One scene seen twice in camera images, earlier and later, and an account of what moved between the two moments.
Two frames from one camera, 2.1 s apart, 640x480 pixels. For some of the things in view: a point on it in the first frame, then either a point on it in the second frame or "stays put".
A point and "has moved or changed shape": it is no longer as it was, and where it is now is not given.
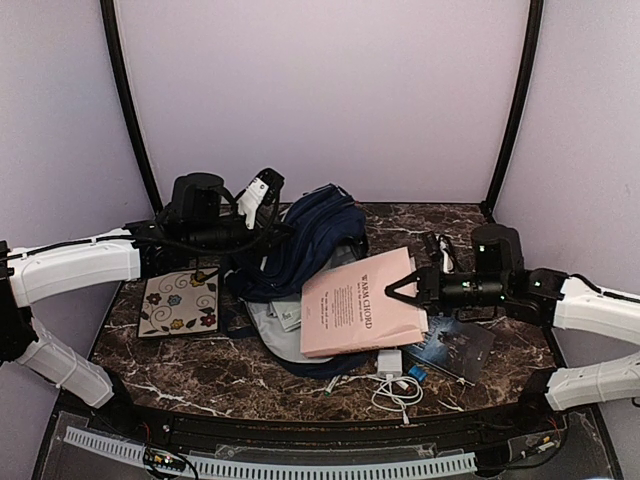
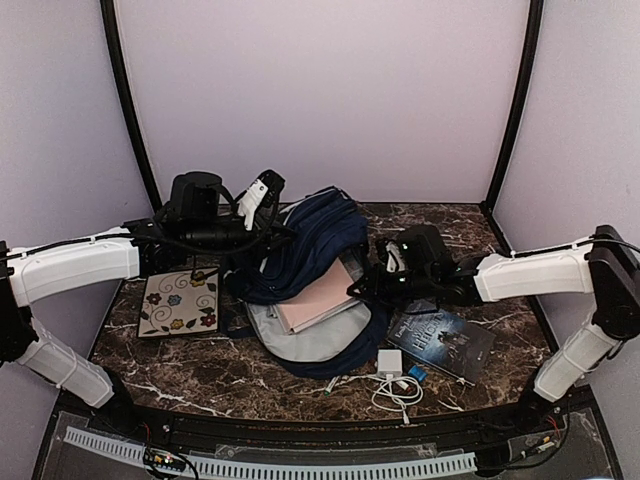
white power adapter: [389, 362] stays put
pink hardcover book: [348, 309] has moved or changed shape
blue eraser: [418, 373] stays put
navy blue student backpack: [322, 233] -> [345, 342]
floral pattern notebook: [178, 304] stays put
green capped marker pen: [327, 392] stays put
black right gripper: [430, 287] -> [375, 288]
